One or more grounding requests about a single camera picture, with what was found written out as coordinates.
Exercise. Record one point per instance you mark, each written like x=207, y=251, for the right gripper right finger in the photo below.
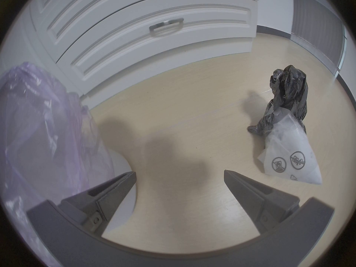
x=256, y=202

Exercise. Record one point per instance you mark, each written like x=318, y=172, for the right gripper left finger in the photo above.
x=111, y=196

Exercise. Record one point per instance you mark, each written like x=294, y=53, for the white printed wrapper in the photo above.
x=292, y=149

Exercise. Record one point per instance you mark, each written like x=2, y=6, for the purple plastic bag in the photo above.
x=41, y=135

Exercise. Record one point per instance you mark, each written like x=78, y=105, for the black plastic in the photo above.
x=292, y=88

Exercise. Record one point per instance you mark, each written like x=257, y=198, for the white trash bin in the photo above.
x=121, y=163

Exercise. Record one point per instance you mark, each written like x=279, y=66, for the grey curtain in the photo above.
x=317, y=24

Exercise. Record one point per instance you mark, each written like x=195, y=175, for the white wardrobe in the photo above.
x=139, y=10

